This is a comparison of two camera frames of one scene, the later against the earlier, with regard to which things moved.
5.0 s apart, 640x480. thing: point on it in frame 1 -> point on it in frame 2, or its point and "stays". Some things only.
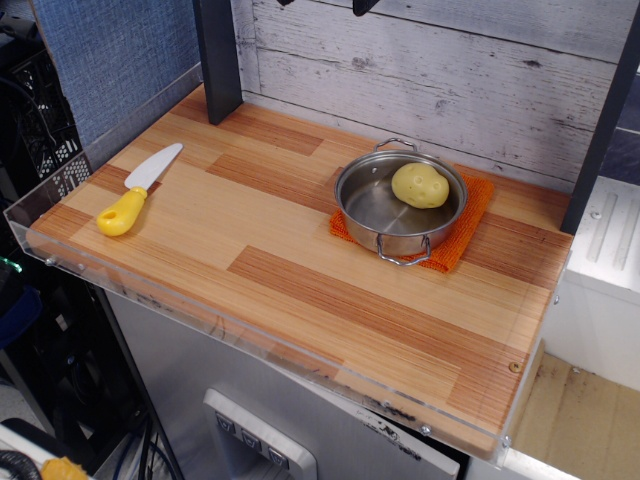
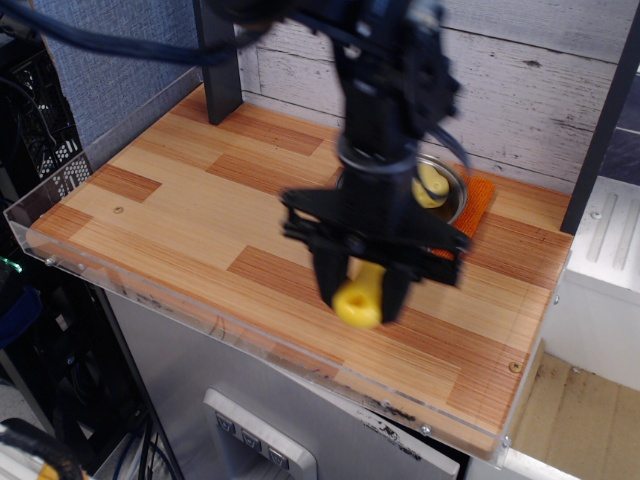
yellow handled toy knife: x=123 y=216 -> x=359 y=302
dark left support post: x=216 y=20 stays
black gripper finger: x=362 y=7 -> x=396 y=283
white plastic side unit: x=595 y=313 stays
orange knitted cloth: x=450 y=247 stays
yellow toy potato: x=421 y=185 stays
